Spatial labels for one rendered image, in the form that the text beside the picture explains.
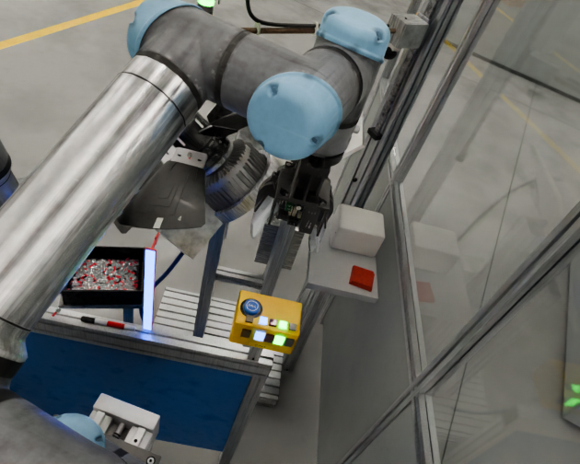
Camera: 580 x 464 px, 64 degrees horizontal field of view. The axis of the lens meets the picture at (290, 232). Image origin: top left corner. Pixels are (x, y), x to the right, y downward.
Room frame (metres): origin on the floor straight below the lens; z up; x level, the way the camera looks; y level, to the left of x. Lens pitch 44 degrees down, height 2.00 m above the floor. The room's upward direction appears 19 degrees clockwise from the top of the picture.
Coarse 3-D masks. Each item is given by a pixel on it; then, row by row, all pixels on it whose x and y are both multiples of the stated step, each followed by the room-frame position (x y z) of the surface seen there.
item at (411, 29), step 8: (392, 16) 1.40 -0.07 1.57; (400, 16) 1.40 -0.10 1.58; (408, 16) 1.42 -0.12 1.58; (416, 16) 1.45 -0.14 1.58; (424, 16) 1.45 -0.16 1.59; (392, 24) 1.39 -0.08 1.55; (400, 24) 1.37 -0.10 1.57; (408, 24) 1.36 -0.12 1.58; (416, 24) 1.38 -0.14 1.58; (424, 24) 1.40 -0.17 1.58; (400, 32) 1.36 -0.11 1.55; (408, 32) 1.37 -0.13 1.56; (416, 32) 1.39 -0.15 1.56; (424, 32) 1.41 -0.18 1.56; (392, 40) 1.37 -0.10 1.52; (400, 40) 1.35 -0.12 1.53; (408, 40) 1.37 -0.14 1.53; (416, 40) 1.40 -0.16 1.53; (400, 48) 1.36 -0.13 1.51; (408, 48) 1.38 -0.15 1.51; (416, 48) 1.43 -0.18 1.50
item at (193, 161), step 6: (180, 150) 1.00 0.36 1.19; (186, 150) 1.01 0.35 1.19; (192, 150) 1.02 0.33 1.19; (174, 156) 0.97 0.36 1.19; (186, 156) 0.99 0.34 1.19; (192, 156) 1.00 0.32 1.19; (198, 156) 1.00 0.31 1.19; (204, 156) 1.01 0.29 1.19; (180, 162) 0.96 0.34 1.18; (186, 162) 0.97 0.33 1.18; (192, 162) 0.97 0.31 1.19; (198, 162) 0.98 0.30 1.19; (204, 162) 0.99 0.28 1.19
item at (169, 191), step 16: (160, 176) 0.89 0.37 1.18; (176, 176) 0.90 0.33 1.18; (192, 176) 0.92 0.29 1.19; (144, 192) 0.83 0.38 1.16; (160, 192) 0.83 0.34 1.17; (176, 192) 0.85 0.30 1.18; (192, 192) 0.86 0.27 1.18; (128, 208) 0.78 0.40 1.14; (144, 208) 0.78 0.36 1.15; (160, 208) 0.79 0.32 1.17; (176, 208) 0.80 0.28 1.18; (192, 208) 0.81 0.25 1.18; (128, 224) 0.73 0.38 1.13; (144, 224) 0.74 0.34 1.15; (176, 224) 0.75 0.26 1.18; (192, 224) 0.75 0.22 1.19
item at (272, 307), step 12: (240, 300) 0.67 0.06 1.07; (264, 300) 0.70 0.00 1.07; (276, 300) 0.71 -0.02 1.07; (288, 300) 0.72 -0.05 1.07; (240, 312) 0.64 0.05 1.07; (264, 312) 0.66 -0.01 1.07; (276, 312) 0.68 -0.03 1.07; (288, 312) 0.69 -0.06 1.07; (300, 312) 0.70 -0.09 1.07; (240, 324) 0.61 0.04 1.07; (252, 324) 0.62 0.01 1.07; (288, 324) 0.65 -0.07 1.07; (252, 336) 0.62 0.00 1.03; (264, 336) 0.62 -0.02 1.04; (288, 336) 0.63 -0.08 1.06; (264, 348) 0.62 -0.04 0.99; (276, 348) 0.63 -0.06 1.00; (288, 348) 0.63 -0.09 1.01
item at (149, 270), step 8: (152, 256) 0.64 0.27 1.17; (152, 264) 0.64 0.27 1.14; (152, 272) 0.64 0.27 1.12; (152, 280) 0.64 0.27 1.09; (152, 288) 0.64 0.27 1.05; (152, 296) 0.64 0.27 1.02; (144, 304) 0.63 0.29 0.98; (152, 304) 0.64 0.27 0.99; (144, 312) 0.63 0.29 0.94; (144, 320) 0.63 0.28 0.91; (144, 328) 0.63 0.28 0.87
